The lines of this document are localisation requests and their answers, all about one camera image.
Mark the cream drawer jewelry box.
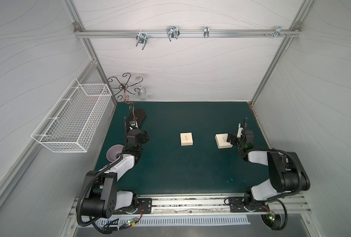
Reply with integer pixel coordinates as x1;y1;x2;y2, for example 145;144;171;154
215;133;233;149

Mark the small cream box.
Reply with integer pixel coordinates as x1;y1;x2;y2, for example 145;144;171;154
180;132;193;146

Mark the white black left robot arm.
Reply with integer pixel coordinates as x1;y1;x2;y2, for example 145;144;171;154
76;115;149;227

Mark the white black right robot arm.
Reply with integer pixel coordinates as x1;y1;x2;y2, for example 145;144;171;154
227;118;311;212

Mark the black metal jewelry stand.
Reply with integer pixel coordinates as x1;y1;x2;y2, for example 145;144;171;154
107;73;145;127

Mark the purple plate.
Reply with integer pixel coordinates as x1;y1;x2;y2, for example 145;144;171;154
106;144;124;163

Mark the clear glass cup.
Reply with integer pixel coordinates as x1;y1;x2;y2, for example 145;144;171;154
135;76;148;101

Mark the green table mat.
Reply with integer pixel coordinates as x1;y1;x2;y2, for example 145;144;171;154
118;102;269;195

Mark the metal clamp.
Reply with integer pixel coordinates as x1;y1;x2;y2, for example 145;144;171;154
166;26;180;41
204;26;210;39
264;26;291;39
136;32;148;50

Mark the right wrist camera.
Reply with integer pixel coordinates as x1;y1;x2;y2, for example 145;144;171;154
237;123;243;138

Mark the white wire basket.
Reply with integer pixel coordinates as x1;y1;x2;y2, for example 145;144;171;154
31;78;112;153

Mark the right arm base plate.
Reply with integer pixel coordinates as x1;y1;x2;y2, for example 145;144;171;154
223;197;270;213

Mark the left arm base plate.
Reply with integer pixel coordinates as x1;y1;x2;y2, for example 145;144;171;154
113;197;153;215

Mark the aluminium front rail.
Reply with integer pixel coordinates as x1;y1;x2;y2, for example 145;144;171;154
68;193;312;218

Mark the white vented cable duct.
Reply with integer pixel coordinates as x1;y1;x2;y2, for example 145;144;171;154
96;214;251;227

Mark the aluminium crossbar rail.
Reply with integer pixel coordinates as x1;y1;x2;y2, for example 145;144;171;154
74;29;302;39

